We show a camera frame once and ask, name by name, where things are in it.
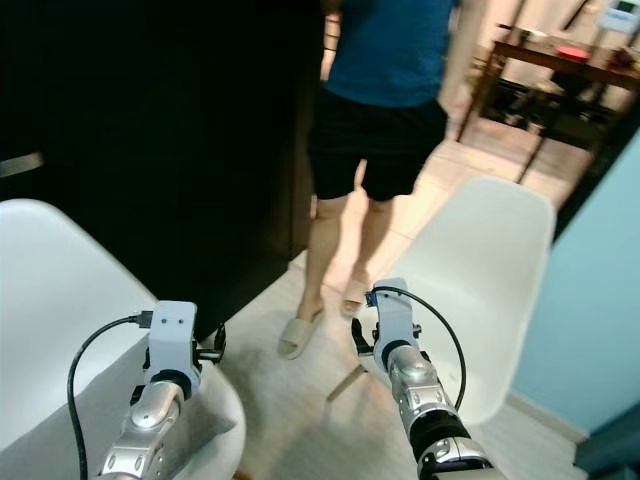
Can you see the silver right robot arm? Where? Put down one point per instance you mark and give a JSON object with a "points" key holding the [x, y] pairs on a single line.
{"points": [[425, 395]]}

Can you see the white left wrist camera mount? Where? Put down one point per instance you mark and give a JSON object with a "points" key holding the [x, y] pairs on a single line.
{"points": [[172, 335]]}

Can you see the beige slipper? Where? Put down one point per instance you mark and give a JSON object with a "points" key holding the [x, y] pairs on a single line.
{"points": [[299, 335]]}

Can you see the white wall control panel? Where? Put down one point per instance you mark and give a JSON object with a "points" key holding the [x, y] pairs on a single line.
{"points": [[620, 15]]}

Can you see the red bowl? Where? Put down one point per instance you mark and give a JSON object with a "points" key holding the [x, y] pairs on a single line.
{"points": [[572, 52]]}

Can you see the dark teal upholstered headboard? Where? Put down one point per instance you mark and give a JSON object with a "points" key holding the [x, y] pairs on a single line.
{"points": [[615, 450]]}

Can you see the dark wooden table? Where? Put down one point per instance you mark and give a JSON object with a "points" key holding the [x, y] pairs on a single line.
{"points": [[575, 68]]}

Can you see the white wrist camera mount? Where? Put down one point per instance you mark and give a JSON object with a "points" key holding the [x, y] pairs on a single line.
{"points": [[172, 335], [393, 312]]}

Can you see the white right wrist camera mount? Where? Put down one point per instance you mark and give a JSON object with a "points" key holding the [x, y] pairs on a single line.
{"points": [[393, 312]]}

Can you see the dark wardrobe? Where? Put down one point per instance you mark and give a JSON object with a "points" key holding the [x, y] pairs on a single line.
{"points": [[160, 100]]}

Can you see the person in blue shirt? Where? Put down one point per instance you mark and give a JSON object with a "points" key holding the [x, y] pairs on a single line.
{"points": [[390, 55]]}

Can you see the white plastic shell chair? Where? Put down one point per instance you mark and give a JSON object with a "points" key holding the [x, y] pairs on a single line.
{"points": [[485, 260], [60, 290]]}

